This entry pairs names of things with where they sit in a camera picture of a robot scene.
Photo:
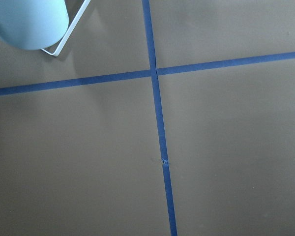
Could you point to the light blue cup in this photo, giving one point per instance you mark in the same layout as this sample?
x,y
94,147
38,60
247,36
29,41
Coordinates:
x,y
32,24

